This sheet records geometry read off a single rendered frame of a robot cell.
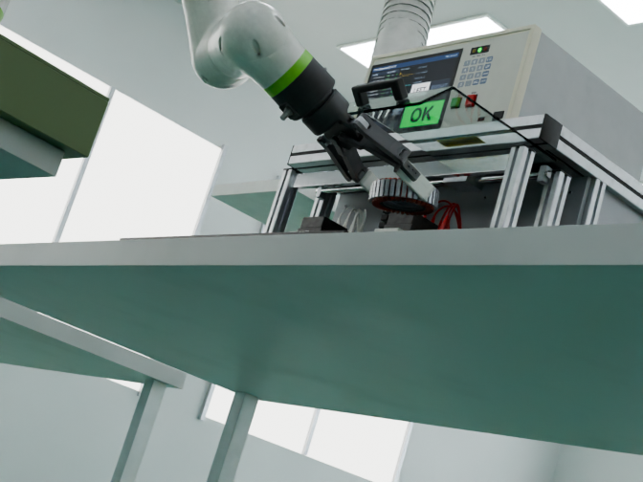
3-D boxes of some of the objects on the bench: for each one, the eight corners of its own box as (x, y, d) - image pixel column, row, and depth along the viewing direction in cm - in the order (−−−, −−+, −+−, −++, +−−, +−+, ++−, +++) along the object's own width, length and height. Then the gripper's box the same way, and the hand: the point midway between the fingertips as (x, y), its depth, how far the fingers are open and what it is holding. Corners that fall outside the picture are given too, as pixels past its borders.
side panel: (552, 354, 199) (596, 178, 208) (539, 353, 202) (583, 179, 210) (646, 405, 216) (683, 239, 224) (631, 404, 218) (670, 240, 226)
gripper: (272, 133, 198) (363, 226, 204) (337, 102, 178) (435, 207, 183) (299, 102, 201) (387, 194, 207) (365, 69, 180) (462, 172, 186)
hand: (402, 192), depth 195 cm, fingers closed on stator, 11 cm apart
